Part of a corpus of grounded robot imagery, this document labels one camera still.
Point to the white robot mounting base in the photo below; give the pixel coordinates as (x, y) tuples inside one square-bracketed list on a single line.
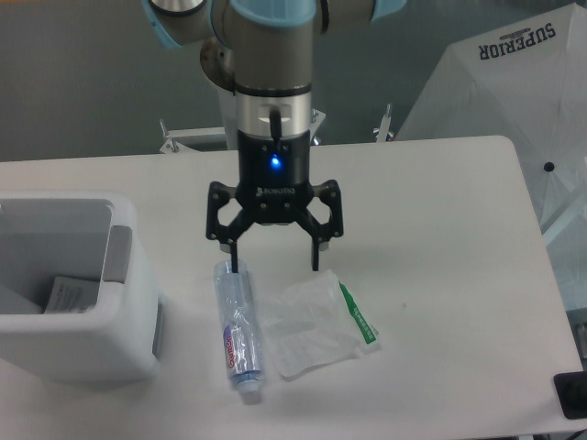
[(225, 137)]

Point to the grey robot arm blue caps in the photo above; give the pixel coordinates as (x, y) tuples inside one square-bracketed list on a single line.
[(262, 53)]

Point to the crushed clear plastic bottle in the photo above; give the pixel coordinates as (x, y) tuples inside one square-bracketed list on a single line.
[(241, 336)]

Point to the black device at table corner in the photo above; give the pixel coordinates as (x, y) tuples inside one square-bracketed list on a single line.
[(571, 390)]

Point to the white plastic trash can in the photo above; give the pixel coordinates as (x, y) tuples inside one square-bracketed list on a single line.
[(87, 235)]

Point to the white Superior umbrella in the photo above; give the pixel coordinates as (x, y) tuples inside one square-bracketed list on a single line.
[(526, 82)]

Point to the clear plastic bag green strip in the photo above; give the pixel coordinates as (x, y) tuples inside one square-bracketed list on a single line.
[(315, 323)]

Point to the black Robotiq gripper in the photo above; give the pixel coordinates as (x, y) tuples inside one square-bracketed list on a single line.
[(273, 188)]

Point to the paper sheet in trash can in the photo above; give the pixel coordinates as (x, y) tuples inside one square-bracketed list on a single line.
[(71, 295)]

